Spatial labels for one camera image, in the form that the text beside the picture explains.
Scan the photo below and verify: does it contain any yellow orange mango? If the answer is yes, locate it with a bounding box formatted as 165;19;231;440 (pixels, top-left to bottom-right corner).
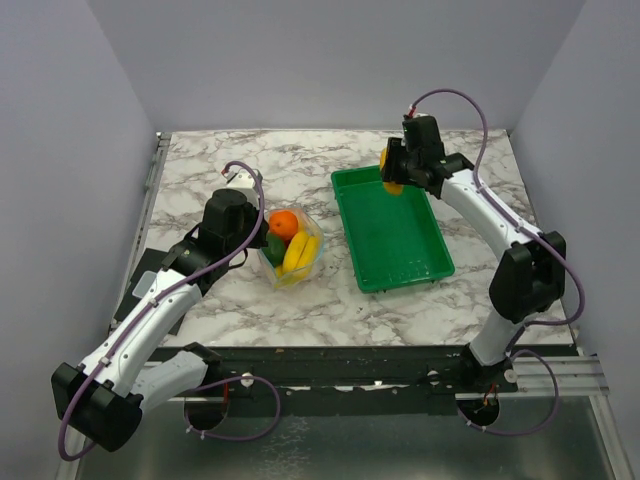
379;148;404;196

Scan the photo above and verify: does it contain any green avocado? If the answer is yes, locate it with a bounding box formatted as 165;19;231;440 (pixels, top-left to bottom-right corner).
262;232;287;267

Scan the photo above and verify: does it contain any orange fruit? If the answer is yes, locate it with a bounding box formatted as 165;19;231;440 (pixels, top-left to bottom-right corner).
268;210;299;242

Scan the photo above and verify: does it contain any clear zip top bag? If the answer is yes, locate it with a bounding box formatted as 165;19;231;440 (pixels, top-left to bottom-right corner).
258;207;325;289

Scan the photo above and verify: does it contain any yellow banana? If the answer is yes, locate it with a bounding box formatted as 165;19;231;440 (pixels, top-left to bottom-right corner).
282;231;319;278

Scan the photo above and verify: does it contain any yellow apple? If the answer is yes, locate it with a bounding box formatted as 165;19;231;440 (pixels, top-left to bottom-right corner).
274;265;284;288

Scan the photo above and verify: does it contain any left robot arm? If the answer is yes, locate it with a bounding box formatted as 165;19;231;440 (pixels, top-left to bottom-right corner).
51;185;268;461

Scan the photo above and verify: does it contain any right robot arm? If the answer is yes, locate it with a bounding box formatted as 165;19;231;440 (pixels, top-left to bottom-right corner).
380;115;566;391

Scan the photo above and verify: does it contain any green plastic tray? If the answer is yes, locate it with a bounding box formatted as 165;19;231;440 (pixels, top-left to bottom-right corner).
331;166;455;293

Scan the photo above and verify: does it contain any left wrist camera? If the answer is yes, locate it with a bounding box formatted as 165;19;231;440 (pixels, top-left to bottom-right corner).
226;170;262;202

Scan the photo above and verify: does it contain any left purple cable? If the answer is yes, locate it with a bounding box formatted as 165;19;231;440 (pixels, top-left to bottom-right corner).
57;160;281;461

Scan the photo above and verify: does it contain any metal table edge rail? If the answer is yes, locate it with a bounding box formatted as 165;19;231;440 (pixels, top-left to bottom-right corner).
107;132;172;334

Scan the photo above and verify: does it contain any black mounting rail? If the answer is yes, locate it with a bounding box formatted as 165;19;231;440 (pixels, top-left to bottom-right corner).
177;346;517;417

